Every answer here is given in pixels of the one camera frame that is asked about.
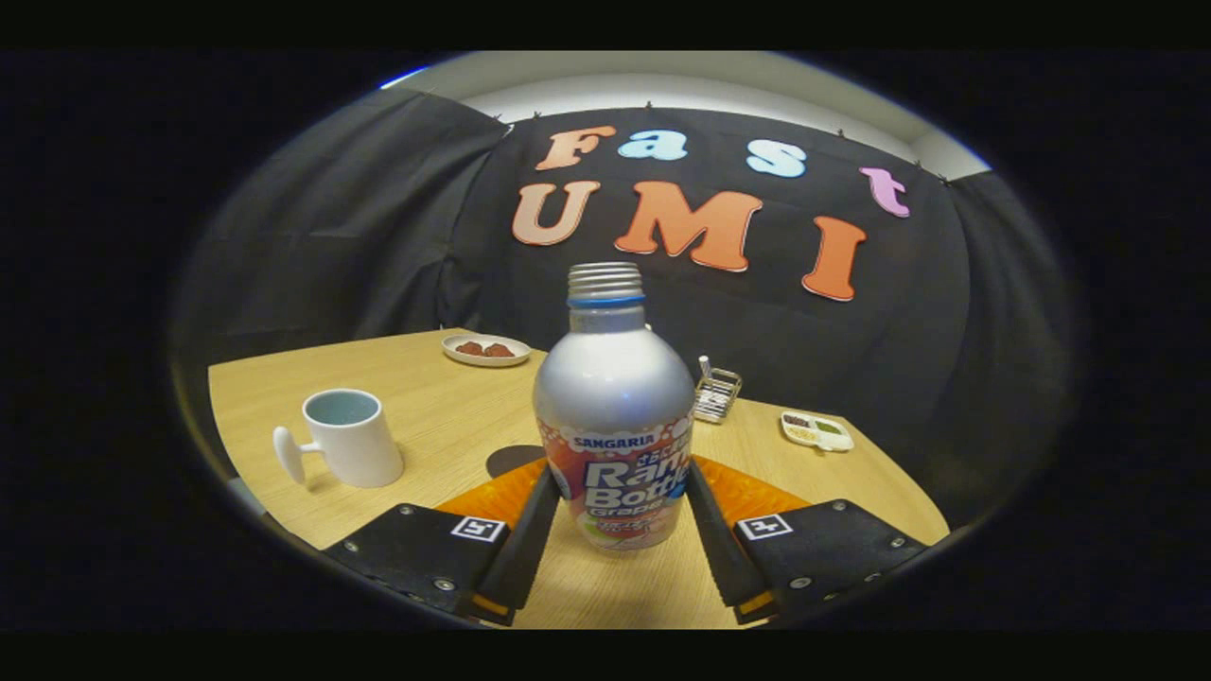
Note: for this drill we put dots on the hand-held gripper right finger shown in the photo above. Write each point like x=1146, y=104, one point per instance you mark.
x=714, y=549

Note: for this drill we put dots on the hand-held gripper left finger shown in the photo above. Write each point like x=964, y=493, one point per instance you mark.
x=530, y=549

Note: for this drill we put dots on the dark brown round coaster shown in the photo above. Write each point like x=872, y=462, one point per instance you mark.
x=511, y=459

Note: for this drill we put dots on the silver juice bottle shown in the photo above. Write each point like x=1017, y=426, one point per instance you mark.
x=613, y=388

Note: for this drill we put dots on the white cup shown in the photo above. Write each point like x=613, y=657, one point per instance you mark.
x=355, y=449

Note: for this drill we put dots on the wooden table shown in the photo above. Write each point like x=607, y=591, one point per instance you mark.
x=454, y=416

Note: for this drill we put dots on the white divided condiment dish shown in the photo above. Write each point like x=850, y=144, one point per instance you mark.
x=817, y=431

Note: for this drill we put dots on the white plate with red food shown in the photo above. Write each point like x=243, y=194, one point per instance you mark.
x=486, y=350

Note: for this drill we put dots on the black backdrop cloth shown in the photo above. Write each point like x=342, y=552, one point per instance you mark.
x=378, y=236

